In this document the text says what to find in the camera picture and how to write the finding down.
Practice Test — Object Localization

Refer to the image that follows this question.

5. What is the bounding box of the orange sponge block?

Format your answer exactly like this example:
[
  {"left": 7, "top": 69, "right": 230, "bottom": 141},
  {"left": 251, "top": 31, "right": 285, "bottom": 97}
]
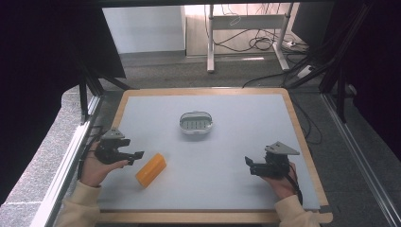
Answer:
[{"left": 135, "top": 152, "right": 167, "bottom": 189}]

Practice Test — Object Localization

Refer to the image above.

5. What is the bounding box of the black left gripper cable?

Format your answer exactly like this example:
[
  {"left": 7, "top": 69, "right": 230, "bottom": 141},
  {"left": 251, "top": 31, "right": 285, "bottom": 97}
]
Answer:
[{"left": 77, "top": 125, "right": 106, "bottom": 182}]

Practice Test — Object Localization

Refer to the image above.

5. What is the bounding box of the tangle of black floor cables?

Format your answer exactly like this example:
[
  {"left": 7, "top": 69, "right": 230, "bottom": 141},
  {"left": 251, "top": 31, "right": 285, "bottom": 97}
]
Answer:
[{"left": 213, "top": 27, "right": 311, "bottom": 54}]

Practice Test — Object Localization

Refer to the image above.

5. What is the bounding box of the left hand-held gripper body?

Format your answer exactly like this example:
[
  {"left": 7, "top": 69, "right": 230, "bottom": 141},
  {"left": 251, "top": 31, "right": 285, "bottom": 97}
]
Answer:
[{"left": 94, "top": 127, "right": 131, "bottom": 166}]

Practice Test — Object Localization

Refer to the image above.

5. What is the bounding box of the person's right hand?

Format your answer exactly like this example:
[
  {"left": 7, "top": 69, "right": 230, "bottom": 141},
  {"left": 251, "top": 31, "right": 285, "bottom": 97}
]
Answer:
[{"left": 260, "top": 162, "right": 299, "bottom": 201}]

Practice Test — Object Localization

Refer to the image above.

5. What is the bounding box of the black curtain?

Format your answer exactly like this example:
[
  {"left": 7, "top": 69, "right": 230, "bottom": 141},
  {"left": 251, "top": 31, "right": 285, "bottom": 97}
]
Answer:
[
  {"left": 327, "top": 0, "right": 401, "bottom": 163},
  {"left": 0, "top": 0, "right": 128, "bottom": 206}
]

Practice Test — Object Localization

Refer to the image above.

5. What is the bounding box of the aluminium rail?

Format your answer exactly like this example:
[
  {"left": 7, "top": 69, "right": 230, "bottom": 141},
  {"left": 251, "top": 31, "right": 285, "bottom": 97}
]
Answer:
[
  {"left": 28, "top": 94, "right": 106, "bottom": 227},
  {"left": 321, "top": 93, "right": 401, "bottom": 227}
]

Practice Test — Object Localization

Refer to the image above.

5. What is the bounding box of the white metal desk frame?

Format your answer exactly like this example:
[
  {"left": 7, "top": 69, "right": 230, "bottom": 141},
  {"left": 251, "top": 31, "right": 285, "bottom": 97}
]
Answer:
[{"left": 205, "top": 3, "right": 295, "bottom": 74}]

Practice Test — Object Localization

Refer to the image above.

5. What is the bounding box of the white panel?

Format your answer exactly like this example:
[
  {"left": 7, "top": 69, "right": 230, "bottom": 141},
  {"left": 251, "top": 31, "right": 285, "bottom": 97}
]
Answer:
[{"left": 101, "top": 5, "right": 186, "bottom": 55}]

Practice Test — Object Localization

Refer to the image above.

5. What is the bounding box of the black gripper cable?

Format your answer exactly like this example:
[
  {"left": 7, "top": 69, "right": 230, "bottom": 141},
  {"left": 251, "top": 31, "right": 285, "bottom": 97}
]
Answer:
[
  {"left": 285, "top": 164, "right": 305, "bottom": 206},
  {"left": 77, "top": 125, "right": 106, "bottom": 182}
]

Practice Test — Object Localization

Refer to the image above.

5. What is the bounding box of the person's left hand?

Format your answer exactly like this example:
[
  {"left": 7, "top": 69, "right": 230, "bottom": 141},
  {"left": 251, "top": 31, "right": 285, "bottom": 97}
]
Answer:
[{"left": 79, "top": 141, "right": 131, "bottom": 188}]

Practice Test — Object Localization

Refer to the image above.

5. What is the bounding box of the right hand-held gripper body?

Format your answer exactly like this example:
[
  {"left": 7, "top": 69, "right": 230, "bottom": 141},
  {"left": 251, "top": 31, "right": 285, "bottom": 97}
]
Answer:
[{"left": 263, "top": 140, "right": 301, "bottom": 181}]

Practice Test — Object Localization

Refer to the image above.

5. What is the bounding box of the white power strip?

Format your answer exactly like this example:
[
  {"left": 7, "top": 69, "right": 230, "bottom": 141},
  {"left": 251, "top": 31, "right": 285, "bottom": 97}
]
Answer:
[{"left": 296, "top": 64, "right": 315, "bottom": 79}]

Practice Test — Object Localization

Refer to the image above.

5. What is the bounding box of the black metal stand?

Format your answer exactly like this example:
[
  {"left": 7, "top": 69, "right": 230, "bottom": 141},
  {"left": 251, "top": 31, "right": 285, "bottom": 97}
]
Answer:
[
  {"left": 285, "top": 2, "right": 375, "bottom": 125},
  {"left": 78, "top": 64, "right": 131, "bottom": 125}
]

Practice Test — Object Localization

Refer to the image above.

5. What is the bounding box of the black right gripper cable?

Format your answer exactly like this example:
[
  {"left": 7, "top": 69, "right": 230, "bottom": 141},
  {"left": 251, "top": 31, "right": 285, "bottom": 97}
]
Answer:
[{"left": 285, "top": 164, "right": 305, "bottom": 206}]

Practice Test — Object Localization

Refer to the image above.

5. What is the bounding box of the thin black floor cable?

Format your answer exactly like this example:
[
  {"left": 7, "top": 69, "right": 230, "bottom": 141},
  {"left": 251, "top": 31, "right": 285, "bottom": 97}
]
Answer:
[{"left": 290, "top": 94, "right": 323, "bottom": 147}]

